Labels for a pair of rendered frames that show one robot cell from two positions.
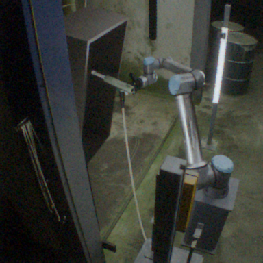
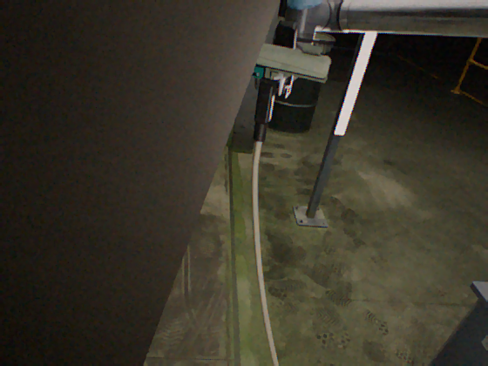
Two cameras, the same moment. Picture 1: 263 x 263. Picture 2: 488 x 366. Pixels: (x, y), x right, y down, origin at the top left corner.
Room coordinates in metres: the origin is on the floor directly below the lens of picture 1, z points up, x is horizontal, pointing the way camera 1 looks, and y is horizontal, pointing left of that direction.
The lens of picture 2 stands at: (1.24, 0.51, 1.31)
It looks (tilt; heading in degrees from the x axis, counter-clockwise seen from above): 32 degrees down; 324
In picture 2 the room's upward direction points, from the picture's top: 11 degrees clockwise
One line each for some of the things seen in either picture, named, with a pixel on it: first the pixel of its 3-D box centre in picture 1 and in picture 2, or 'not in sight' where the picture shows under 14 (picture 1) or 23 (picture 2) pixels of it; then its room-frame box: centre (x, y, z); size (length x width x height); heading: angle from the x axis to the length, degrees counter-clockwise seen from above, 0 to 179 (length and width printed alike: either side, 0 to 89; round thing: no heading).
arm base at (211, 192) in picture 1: (217, 184); not in sight; (1.27, -0.59, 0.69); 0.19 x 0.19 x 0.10
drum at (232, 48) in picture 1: (235, 64); (292, 81); (3.86, -1.64, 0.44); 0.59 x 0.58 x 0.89; 168
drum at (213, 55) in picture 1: (224, 48); not in sight; (4.52, -1.68, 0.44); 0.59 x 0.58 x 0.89; 55
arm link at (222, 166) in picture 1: (219, 170); not in sight; (1.26, -0.58, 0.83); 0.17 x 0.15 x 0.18; 107
